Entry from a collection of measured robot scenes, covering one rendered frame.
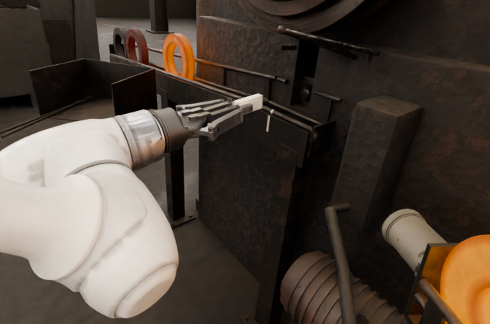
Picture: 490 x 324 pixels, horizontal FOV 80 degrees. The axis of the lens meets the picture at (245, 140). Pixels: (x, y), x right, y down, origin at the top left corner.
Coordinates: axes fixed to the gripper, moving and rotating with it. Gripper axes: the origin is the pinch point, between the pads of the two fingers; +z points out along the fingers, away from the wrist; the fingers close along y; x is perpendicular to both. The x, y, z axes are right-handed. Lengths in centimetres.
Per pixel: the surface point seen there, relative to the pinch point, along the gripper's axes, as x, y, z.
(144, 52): -6, -81, 11
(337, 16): 17.5, 12.1, 9.3
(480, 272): -0.9, 43.7, -7.5
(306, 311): -24.7, 28.2, -10.6
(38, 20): -8, -238, -8
